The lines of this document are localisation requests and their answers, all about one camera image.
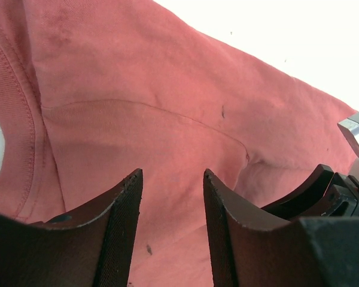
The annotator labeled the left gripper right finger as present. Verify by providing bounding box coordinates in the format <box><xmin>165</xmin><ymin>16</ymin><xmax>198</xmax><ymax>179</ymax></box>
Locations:
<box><xmin>203</xmin><ymin>169</ymin><xmax>323</xmax><ymax>286</ymax></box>

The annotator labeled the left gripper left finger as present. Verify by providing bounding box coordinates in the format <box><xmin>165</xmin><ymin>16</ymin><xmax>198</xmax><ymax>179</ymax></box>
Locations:
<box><xmin>28</xmin><ymin>169</ymin><xmax>143</xmax><ymax>286</ymax></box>

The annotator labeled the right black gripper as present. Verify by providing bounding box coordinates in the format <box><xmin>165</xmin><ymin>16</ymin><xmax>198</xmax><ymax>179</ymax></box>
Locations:
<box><xmin>262</xmin><ymin>164</ymin><xmax>359</xmax><ymax>221</ymax></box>

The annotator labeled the red t shirt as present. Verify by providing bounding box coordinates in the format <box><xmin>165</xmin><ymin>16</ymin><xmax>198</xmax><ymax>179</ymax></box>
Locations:
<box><xmin>0</xmin><ymin>1</ymin><xmax>356</xmax><ymax>286</ymax></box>

